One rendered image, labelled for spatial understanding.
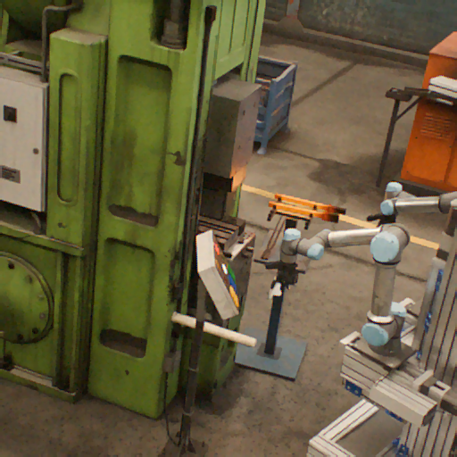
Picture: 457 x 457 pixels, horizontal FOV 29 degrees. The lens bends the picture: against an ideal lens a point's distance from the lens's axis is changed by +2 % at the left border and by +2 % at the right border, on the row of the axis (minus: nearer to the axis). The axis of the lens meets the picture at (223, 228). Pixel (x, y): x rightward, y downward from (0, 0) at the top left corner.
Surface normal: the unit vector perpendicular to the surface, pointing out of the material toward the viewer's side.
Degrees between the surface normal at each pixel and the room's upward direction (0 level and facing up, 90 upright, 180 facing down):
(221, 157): 90
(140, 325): 90
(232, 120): 90
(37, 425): 0
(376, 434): 0
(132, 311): 90
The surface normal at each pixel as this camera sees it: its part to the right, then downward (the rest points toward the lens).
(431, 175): -0.44, 0.37
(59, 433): 0.11, -0.88
